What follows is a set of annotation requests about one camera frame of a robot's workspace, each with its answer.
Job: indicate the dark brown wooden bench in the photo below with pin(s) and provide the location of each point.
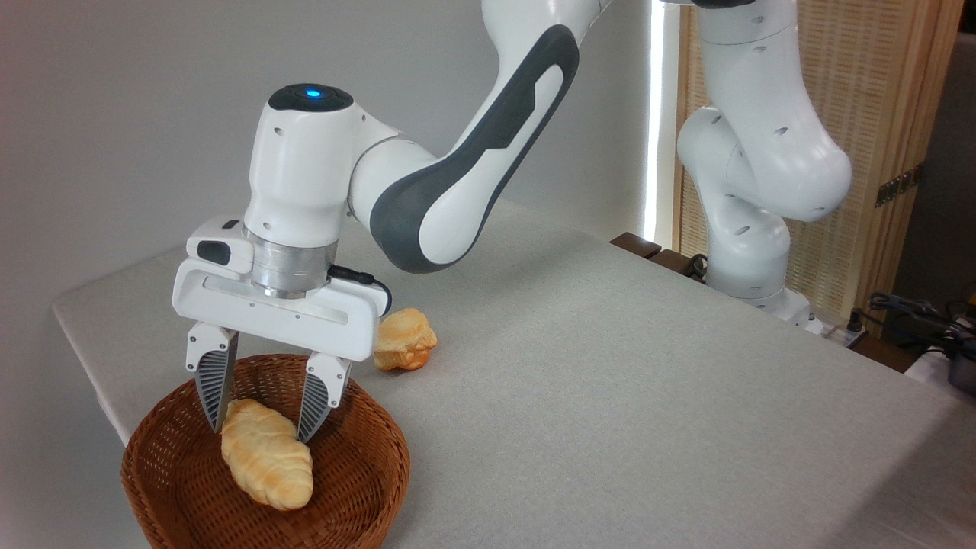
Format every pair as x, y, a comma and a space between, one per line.
637, 244

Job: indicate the bamboo folding screen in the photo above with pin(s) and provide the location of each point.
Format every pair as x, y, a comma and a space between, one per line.
877, 76

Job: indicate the small round golden bread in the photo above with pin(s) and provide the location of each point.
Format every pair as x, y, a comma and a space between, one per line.
408, 339

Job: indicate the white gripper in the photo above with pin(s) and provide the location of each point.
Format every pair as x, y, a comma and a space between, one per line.
305, 316

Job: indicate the brown woven wicker basket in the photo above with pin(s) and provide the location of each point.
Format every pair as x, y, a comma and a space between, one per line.
358, 465

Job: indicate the long golden croissant bread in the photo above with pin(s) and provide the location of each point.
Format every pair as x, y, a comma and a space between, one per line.
267, 457

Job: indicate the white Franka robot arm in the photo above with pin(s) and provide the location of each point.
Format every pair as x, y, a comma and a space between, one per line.
305, 175

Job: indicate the black screen hinge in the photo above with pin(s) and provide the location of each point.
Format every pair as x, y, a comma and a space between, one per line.
900, 184

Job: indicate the white power strip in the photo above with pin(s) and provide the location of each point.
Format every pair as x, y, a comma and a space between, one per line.
839, 332

